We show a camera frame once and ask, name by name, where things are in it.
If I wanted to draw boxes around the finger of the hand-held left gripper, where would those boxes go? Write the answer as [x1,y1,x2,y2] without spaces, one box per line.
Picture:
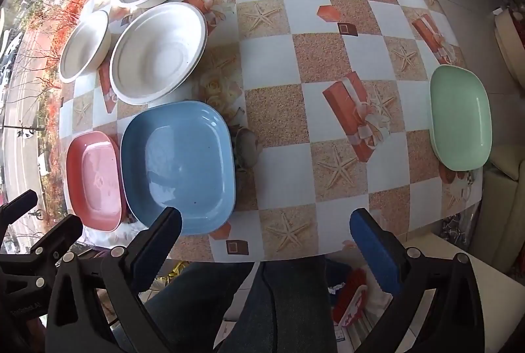
[0,214,84,276]
[0,189,38,232]

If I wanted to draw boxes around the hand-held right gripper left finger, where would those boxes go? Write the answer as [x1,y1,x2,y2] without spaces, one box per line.
[44,206,183,353]

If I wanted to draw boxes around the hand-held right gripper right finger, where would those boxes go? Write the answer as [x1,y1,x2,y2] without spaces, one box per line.
[349,209,487,353]

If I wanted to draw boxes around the pink plate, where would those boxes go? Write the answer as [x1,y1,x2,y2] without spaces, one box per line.
[66,131,128,231]

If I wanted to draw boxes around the blue plate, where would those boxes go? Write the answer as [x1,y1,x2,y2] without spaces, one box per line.
[120,100,236,235]

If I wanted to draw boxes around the green plate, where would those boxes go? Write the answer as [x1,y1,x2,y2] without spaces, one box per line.
[429,65,493,173]

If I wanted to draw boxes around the red and white package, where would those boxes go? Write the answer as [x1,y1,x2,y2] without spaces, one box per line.
[331,269,370,327]

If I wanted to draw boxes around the person's legs in jeans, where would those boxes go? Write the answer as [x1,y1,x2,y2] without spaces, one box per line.
[139,254,342,353]

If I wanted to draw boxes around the white stool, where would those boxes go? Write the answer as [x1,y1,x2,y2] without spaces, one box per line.
[404,230,522,353]

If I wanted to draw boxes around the cream sofa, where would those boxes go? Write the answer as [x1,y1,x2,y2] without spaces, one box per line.
[483,143,525,272]

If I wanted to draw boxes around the printed checkered tablecloth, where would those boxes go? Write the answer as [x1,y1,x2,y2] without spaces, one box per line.
[57,0,485,261]

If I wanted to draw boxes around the round white basin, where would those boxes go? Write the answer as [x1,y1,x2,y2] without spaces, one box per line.
[494,6,525,91]

